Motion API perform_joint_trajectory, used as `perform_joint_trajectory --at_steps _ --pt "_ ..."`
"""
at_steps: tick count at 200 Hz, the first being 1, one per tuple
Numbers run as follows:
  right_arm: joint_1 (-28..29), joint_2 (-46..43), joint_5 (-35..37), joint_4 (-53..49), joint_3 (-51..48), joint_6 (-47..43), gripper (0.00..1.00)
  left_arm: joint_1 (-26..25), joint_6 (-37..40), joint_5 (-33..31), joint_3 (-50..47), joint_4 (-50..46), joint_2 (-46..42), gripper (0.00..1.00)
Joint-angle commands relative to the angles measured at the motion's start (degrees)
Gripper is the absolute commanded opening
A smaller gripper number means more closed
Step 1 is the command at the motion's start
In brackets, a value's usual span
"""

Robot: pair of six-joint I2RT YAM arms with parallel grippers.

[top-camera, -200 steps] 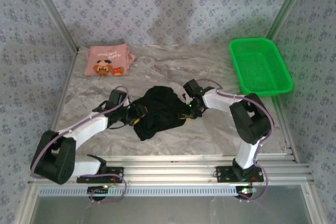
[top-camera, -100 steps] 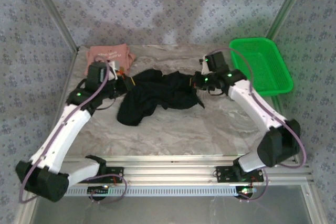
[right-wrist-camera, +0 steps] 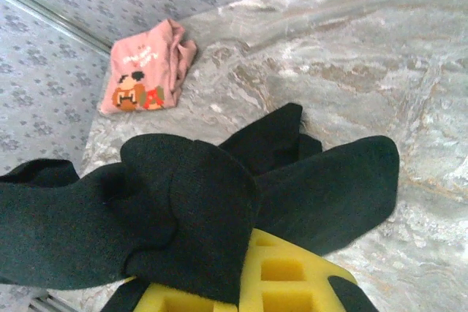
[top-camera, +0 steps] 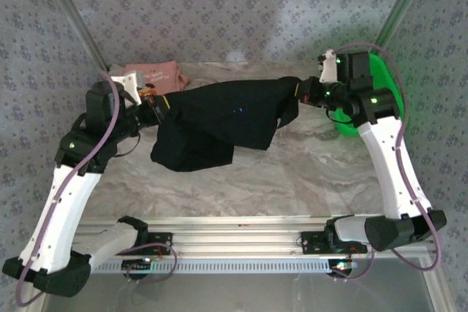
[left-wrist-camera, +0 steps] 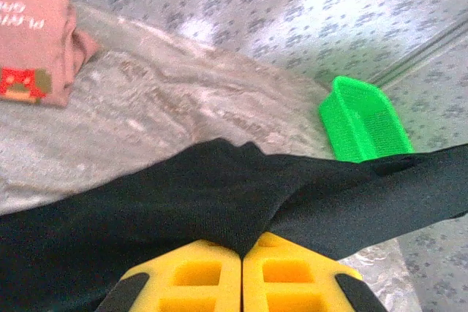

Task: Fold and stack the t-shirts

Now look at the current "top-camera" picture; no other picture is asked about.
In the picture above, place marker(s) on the aluminium rail beam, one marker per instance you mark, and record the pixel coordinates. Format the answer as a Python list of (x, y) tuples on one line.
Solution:
[(237, 239)]

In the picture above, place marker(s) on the pink printed t-shirt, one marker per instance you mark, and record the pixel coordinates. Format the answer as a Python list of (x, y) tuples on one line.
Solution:
[(164, 74)]

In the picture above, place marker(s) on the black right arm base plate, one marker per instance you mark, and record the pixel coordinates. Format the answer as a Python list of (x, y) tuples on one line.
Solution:
[(311, 240)]

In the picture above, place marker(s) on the aluminium frame post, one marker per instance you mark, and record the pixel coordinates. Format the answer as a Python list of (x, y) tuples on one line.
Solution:
[(75, 16), (406, 5)]

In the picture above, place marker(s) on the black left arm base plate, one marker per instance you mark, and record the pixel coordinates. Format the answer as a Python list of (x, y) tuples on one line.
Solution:
[(161, 240)]

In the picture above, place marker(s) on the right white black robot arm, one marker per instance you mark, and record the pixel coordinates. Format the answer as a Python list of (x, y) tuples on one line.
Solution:
[(387, 166)]

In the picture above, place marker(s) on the small circuit board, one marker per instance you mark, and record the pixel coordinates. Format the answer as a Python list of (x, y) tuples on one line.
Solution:
[(342, 266), (137, 265)]

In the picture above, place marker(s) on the black t-shirt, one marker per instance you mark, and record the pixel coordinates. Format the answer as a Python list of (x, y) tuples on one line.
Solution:
[(219, 114)]

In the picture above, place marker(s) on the green plastic mesh basket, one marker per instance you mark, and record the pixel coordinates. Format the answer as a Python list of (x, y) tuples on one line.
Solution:
[(387, 74)]

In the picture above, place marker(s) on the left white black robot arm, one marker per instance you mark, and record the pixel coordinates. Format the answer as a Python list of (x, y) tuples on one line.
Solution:
[(69, 209)]

